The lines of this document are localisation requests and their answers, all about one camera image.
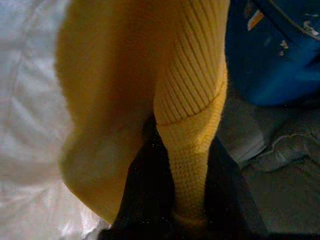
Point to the yellow polo shirt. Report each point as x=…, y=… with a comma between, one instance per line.
x=140, y=87

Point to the white shirt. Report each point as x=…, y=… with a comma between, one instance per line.
x=30, y=125

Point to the white crumpled cloth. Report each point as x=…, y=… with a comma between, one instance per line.
x=250, y=142

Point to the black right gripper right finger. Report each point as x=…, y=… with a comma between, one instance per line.
x=230, y=195

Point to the blue storage bin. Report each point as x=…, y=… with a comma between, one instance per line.
x=272, y=55

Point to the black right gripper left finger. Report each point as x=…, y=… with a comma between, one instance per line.
x=147, y=190

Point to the grey-green sofa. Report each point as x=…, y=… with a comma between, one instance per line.
x=282, y=175

